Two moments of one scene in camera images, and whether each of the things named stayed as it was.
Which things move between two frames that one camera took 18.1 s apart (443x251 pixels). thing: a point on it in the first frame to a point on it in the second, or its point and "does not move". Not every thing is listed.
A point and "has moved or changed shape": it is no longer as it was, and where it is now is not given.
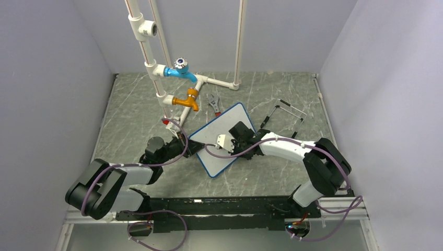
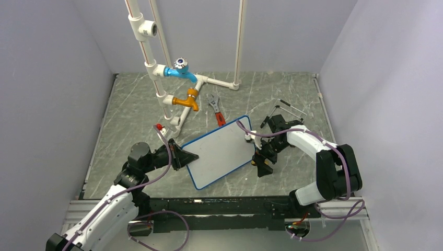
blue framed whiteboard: (209, 134) has moved or changed shape
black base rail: (225, 214) does not move
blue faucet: (181, 69) does not move
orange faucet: (192, 95) does not move
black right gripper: (247, 157) to (258, 158)
